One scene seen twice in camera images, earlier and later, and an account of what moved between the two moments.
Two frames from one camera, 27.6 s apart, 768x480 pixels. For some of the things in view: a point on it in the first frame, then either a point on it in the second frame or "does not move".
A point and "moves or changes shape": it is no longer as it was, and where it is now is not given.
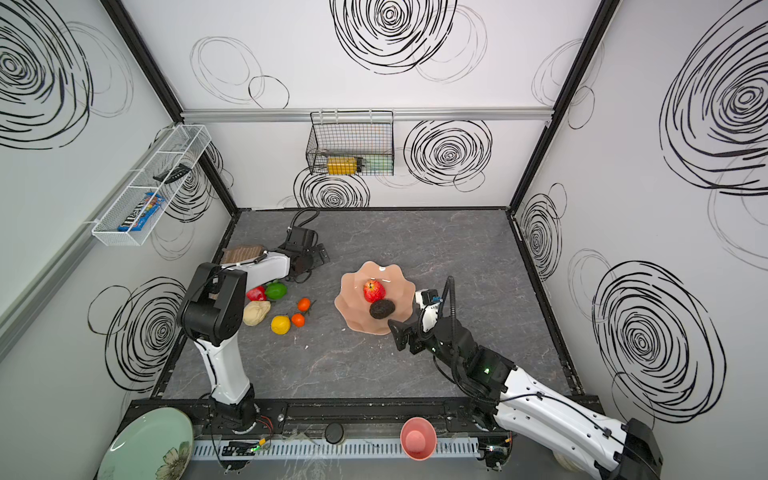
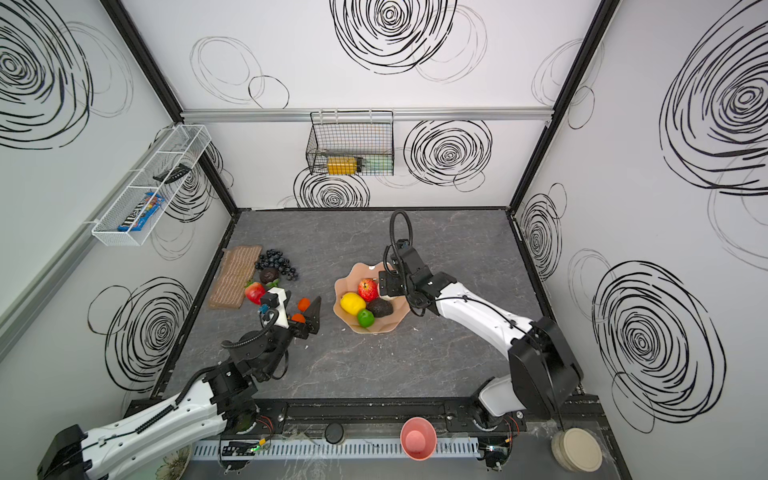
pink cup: x=418 y=438 does not move
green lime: x=276 y=290 moves or changes shape
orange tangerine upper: x=303 y=304 does not move
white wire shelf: x=144 y=199 does not move
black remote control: x=178 y=171 does not move
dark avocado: x=381 y=309 does not move
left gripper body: x=315 y=258 -> x=302 y=327
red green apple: x=256 y=294 does not move
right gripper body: x=413 y=331 -> x=392 y=283
